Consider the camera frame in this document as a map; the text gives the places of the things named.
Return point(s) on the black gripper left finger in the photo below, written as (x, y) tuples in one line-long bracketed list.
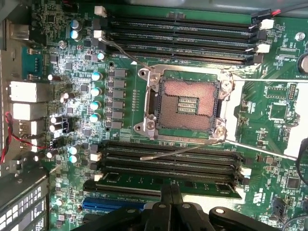
[(134, 221)]

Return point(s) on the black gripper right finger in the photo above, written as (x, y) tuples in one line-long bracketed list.
[(192, 221)]

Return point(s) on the green RAM stick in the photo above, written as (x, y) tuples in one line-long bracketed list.
[(204, 186)]

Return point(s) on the black expansion slot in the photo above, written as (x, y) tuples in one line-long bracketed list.
[(125, 191)]

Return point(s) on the blue expansion slot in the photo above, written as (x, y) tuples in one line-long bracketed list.
[(108, 204)]

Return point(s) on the silver cylindrical capacitor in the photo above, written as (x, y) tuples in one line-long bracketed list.
[(75, 34), (95, 105), (96, 92), (73, 158), (96, 76), (73, 150), (94, 118), (101, 56), (75, 24)]

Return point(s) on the square black chip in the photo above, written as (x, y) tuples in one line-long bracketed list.
[(293, 183)]

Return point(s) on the perforated metal slot cover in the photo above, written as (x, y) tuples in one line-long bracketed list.
[(24, 204)]

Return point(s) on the green motherboard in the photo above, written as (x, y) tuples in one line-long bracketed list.
[(130, 101)]

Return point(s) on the CPU socket with gold pins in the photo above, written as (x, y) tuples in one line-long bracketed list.
[(187, 89)]

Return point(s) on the silver rear port block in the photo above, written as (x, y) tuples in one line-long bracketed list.
[(26, 91), (27, 111), (20, 31)]

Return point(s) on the thin steel locking lever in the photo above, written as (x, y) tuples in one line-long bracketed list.
[(138, 62)]

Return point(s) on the silver board screw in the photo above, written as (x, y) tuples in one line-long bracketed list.
[(299, 36), (62, 44)]

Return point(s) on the round coin battery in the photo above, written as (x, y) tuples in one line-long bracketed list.
[(304, 63)]

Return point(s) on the grey metal PC case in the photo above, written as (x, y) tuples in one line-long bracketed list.
[(216, 4)]

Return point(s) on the silver socket cover frame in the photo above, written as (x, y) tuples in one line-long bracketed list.
[(234, 113)]

